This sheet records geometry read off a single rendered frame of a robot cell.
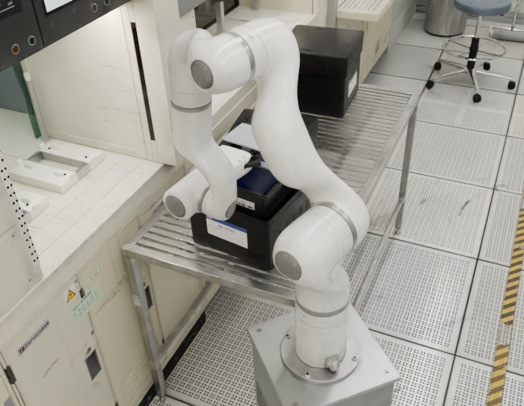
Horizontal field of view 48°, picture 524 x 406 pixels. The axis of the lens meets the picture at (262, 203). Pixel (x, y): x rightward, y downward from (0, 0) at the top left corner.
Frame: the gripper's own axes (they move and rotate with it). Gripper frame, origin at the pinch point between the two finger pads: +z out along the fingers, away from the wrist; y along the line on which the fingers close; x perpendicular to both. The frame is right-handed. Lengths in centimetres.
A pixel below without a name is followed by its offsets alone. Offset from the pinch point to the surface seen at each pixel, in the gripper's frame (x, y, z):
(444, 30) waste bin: -99, -52, 363
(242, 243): -23.2, 5.1, -13.2
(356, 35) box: -5, -12, 96
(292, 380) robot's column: -30, 37, -41
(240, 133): 2.6, -3.0, 0.8
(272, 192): -7.2, 11.7, -7.2
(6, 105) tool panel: -17, -113, 3
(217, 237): -24.6, -3.6, -13.1
